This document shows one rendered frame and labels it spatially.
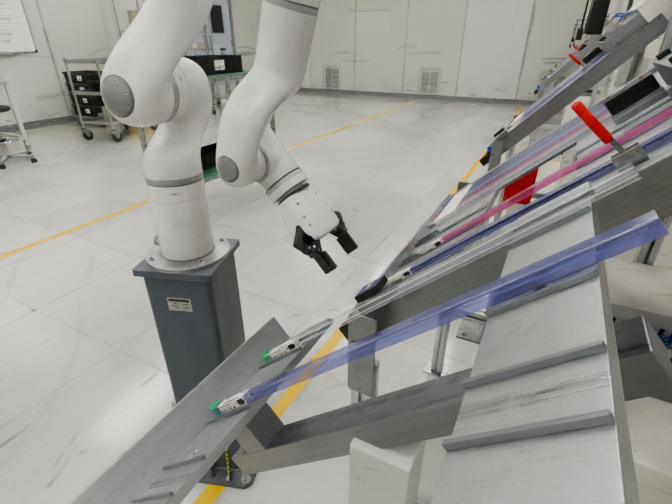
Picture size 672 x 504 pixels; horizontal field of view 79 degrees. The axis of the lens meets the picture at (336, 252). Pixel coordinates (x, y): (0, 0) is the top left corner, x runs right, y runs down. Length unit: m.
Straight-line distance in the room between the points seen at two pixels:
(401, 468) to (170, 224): 0.70
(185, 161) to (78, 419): 1.11
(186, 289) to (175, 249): 0.09
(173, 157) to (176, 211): 0.11
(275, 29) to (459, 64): 8.91
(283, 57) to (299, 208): 0.25
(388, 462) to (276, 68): 0.59
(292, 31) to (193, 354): 0.76
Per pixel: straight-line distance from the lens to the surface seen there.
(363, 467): 0.44
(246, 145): 0.70
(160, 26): 0.83
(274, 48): 0.73
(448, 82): 9.63
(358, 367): 0.73
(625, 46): 1.99
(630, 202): 0.56
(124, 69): 0.84
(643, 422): 0.84
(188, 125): 0.94
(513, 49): 9.40
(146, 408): 1.67
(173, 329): 1.07
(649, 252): 1.37
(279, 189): 0.77
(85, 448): 1.64
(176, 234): 0.95
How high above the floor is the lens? 1.15
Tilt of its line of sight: 28 degrees down
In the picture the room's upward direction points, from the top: straight up
